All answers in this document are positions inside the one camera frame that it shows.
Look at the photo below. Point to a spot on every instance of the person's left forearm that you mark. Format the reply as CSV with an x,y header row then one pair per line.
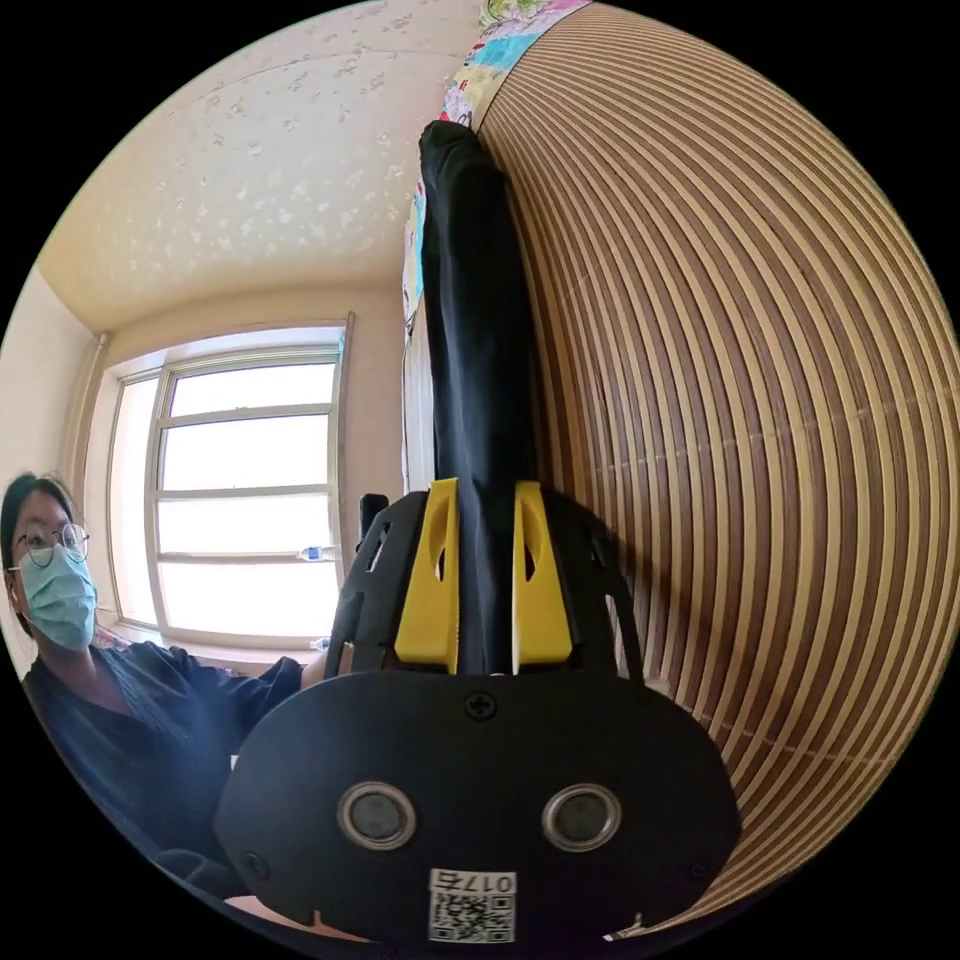
x,y
315,669

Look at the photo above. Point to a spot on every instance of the black pants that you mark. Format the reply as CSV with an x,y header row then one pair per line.
x,y
472,337

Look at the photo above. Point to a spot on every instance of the person's body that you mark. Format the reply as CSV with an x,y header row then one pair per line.
x,y
127,720

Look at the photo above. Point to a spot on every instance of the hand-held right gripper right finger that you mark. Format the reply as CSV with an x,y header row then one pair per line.
x,y
541,607

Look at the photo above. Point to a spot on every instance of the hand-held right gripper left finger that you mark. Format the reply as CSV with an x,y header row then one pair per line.
x,y
429,600

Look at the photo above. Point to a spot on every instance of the bed with striped woven mat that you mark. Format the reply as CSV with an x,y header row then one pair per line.
x,y
712,375

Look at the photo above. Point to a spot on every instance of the window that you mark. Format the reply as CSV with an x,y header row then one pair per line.
x,y
240,510

